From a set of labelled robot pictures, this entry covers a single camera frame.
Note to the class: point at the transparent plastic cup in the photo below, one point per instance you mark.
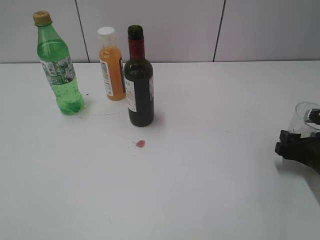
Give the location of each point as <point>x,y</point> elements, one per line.
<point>297,124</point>

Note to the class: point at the orange juice bottle white cap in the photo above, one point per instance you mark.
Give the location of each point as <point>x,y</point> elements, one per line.
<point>110,58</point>

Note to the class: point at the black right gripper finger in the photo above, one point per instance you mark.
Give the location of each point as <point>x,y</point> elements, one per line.
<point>304,150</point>
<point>312,116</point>

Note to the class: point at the dark red wine bottle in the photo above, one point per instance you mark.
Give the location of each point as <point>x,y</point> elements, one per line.
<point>138,79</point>

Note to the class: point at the green plastic soda bottle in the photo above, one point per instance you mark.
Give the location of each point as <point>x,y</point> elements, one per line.
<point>56,62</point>

